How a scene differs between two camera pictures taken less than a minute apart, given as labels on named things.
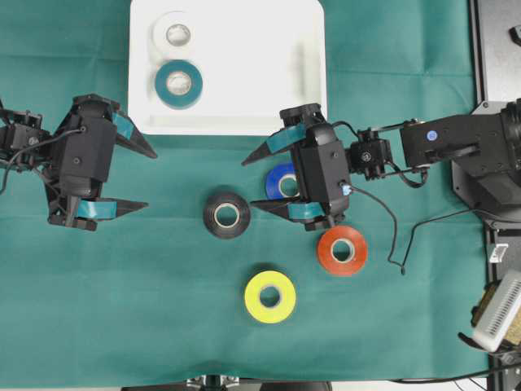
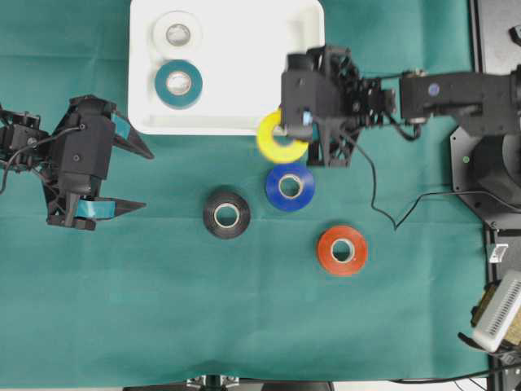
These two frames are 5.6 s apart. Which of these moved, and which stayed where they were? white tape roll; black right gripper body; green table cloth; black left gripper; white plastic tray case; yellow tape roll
Moved: yellow tape roll; black right gripper body
Stayed: white plastic tray case; green table cloth; white tape roll; black left gripper
